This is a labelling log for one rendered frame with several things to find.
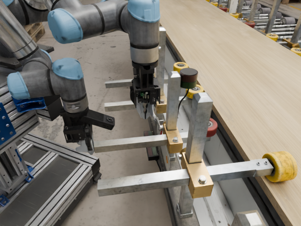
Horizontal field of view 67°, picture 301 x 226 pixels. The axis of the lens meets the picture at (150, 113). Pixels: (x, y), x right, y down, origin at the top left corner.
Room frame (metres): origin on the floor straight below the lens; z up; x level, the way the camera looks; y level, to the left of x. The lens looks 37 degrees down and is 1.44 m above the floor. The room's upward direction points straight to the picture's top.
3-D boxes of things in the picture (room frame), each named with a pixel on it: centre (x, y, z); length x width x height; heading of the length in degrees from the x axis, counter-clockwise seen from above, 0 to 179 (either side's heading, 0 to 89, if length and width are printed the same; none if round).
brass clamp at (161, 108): (0.90, -0.04, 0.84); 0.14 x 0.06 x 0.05; 9
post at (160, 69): (0.92, -0.04, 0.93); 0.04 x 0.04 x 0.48; 9
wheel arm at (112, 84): (1.12, 0.03, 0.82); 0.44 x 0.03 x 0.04; 99
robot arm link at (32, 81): (0.58, 0.33, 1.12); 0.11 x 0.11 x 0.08; 15
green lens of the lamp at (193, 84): (0.68, -0.13, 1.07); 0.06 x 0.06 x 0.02
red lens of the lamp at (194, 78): (0.68, -0.13, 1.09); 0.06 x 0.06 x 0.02
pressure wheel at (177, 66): (1.15, -0.17, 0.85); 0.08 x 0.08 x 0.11
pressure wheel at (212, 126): (0.65, -0.21, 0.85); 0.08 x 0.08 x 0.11
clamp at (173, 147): (0.65, -0.09, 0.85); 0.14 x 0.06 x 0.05; 9
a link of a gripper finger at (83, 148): (0.57, 0.23, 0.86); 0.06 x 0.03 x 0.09; 99
